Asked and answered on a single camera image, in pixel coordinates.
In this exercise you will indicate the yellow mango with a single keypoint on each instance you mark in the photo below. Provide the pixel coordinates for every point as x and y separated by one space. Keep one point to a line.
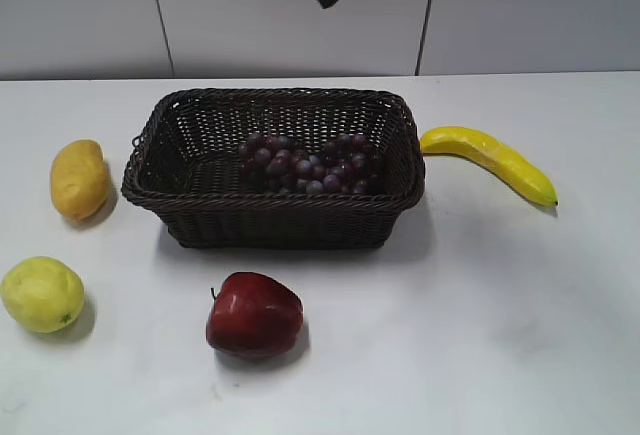
79 180

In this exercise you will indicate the yellow banana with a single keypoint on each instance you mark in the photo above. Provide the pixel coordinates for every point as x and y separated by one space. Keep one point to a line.
495 156

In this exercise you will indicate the dark brown wicker basket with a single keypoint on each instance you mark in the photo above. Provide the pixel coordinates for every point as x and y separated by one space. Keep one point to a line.
186 169

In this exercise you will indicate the yellow-green guava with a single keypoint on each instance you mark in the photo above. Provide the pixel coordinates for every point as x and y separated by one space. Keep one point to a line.
42 294

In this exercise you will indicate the purple grape bunch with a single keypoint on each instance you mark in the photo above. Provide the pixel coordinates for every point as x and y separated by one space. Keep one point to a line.
347 164

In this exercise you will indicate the red apple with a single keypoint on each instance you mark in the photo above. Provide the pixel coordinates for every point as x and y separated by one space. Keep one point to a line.
253 316

